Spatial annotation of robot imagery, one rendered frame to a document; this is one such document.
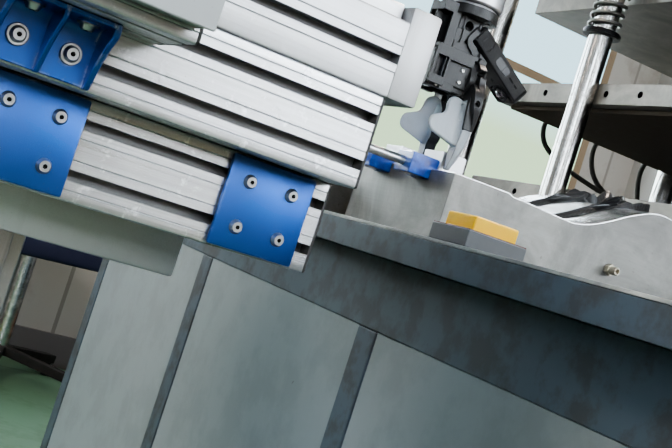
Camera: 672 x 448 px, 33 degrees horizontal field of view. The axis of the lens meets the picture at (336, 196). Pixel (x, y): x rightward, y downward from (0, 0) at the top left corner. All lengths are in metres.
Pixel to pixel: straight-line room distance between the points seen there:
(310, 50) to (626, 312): 0.35
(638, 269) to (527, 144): 3.71
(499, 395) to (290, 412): 0.46
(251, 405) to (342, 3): 0.82
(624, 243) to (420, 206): 0.29
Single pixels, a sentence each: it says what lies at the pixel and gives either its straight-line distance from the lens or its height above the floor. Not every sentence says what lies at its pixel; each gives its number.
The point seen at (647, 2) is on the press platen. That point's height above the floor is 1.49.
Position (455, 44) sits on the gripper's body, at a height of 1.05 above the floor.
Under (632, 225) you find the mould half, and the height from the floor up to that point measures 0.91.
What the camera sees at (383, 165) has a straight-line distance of 1.54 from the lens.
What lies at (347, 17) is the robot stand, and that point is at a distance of 1.02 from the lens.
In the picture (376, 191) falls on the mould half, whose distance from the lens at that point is 1.55.
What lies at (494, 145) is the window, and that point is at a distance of 5.15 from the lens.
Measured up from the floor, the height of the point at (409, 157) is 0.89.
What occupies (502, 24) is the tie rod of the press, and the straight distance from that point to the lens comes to 2.95.
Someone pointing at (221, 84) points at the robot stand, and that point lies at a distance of 0.97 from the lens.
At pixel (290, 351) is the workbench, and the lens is 1.61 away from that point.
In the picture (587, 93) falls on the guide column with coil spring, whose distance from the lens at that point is 2.59.
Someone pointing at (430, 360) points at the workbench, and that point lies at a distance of 1.29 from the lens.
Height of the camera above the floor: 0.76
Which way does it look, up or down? 2 degrees up
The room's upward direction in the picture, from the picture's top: 18 degrees clockwise
